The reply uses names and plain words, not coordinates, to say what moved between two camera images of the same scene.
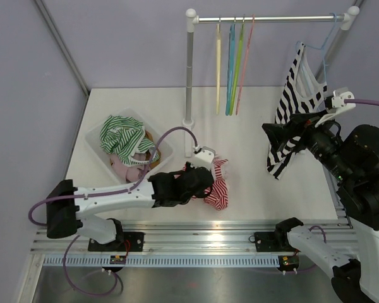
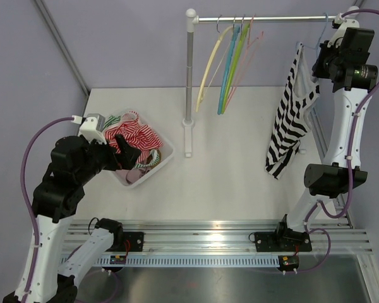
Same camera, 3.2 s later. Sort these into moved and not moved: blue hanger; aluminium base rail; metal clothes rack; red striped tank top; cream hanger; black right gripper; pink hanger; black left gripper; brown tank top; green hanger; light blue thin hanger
Moved: green hanger; blue hanger; black left gripper; light blue thin hanger; pink hanger; red striped tank top; black right gripper; cream hanger
Not moved: aluminium base rail; metal clothes rack; brown tank top
